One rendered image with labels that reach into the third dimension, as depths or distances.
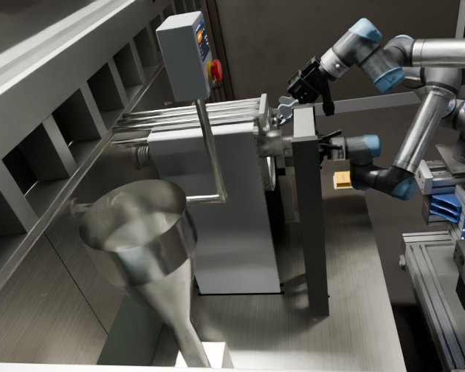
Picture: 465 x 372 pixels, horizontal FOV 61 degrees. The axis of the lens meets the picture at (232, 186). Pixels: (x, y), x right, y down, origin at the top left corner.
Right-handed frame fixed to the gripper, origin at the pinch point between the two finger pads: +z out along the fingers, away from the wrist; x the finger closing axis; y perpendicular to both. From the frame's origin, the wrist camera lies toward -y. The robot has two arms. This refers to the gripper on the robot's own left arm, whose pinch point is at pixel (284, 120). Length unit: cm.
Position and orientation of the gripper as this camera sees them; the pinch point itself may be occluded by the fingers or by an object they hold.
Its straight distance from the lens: 123.9
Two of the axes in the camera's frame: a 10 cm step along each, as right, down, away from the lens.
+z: -6.3, 5.7, 5.3
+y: -7.7, -5.6, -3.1
